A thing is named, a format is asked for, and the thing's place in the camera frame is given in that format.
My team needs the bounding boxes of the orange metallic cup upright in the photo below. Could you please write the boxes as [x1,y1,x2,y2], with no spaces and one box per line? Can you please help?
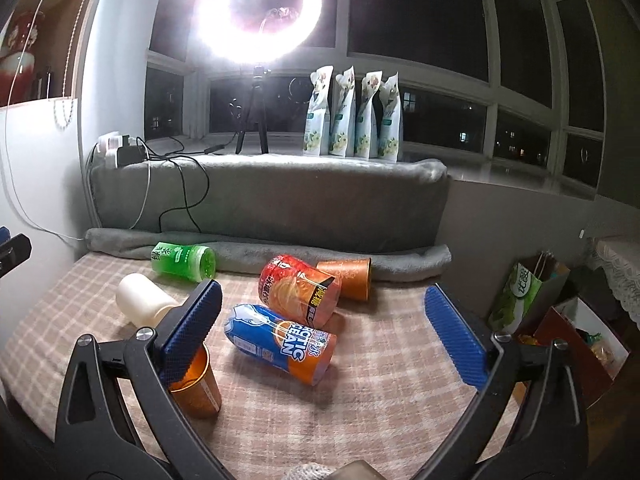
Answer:
[169,344,222,419]

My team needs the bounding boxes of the white plastic cup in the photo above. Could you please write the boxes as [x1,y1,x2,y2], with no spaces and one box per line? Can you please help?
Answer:
[115,273,179,328]

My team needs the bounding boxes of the green plastic cup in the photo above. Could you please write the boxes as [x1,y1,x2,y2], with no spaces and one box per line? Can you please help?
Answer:
[151,242,216,283]

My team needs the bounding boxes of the blue orange snack cup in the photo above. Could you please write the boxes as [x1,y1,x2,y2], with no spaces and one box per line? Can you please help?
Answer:
[224,304,337,386]

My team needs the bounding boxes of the red orange snack cup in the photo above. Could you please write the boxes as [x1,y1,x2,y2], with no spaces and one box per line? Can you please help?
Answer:
[258,255,342,328]

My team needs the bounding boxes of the orange plastic cup lying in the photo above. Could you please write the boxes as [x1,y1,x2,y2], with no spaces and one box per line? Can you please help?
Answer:
[317,258,371,302]

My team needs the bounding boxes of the red white gift bag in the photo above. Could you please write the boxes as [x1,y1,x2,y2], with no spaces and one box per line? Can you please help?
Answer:
[534,297,629,406]

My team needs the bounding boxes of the green white paper bag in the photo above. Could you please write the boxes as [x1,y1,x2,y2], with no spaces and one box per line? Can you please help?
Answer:
[488,252,570,335]

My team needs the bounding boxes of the plaid beige cloth cover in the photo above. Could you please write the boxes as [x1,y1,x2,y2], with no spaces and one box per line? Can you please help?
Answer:
[1,254,474,479]

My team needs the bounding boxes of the white lace cloth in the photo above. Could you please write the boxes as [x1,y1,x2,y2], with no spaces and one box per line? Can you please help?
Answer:
[587,236,640,325]

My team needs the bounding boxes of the black clamp at left edge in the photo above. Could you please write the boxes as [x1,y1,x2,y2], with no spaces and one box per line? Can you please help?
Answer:
[0,226,32,278]

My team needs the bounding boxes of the rolled grey blanket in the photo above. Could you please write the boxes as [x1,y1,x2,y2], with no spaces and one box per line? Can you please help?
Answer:
[85,228,451,283]

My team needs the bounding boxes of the black power adapter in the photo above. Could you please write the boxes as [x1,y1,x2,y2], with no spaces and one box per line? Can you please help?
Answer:
[116,134,146,168]

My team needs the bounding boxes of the white power strip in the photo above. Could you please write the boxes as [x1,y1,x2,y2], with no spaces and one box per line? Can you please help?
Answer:
[96,131,129,169]

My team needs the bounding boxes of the grey sofa backrest cushion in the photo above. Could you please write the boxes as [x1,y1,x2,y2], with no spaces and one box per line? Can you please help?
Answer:
[90,154,450,254]

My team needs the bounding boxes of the white green pouch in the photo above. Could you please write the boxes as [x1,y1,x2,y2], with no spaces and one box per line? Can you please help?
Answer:
[355,70,383,159]
[303,65,333,156]
[329,67,356,157]
[378,73,402,162]

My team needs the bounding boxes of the black tripod stand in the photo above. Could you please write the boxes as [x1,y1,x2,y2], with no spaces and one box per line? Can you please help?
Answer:
[235,65,269,154]

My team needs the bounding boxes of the red white figurine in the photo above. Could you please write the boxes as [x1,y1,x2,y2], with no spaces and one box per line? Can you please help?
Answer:
[1,11,46,107]

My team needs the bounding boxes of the black cable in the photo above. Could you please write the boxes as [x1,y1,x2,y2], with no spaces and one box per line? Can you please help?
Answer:
[135,131,240,234]

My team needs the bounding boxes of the bright ring light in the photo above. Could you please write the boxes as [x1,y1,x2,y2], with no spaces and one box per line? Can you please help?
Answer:
[192,0,323,65]

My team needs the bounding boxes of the white cable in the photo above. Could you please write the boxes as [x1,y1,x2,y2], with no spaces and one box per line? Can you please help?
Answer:
[3,0,152,244]

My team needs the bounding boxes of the white bead curtain chain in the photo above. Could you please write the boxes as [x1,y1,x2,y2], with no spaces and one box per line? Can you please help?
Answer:
[51,0,104,131]

